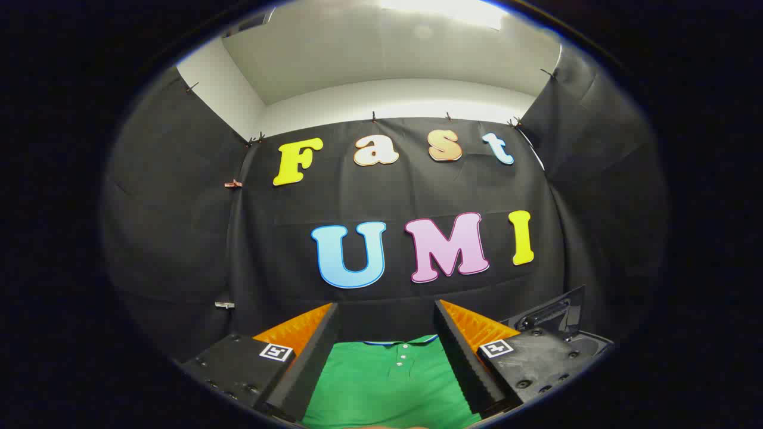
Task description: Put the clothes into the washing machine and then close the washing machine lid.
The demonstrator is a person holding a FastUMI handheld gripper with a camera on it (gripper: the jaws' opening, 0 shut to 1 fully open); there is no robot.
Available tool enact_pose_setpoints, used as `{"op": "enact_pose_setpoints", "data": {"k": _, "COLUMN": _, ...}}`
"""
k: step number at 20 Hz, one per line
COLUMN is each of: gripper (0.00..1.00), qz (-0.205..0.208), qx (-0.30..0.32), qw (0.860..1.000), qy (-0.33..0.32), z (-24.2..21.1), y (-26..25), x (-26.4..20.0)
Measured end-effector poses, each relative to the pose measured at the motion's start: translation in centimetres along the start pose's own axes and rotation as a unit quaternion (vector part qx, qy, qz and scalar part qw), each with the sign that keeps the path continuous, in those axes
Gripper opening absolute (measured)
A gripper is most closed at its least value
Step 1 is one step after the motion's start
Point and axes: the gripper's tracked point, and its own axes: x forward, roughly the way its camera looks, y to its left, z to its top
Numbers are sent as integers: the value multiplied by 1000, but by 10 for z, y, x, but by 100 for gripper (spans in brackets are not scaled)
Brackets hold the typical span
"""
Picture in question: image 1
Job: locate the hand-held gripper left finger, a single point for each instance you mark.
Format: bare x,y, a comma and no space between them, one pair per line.
313,357

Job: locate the orange clip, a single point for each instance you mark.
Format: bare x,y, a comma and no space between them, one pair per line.
233,184

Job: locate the green polo shirt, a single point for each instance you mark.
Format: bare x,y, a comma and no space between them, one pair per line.
369,387

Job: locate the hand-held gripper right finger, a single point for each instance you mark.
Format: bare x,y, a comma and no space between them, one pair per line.
462,357

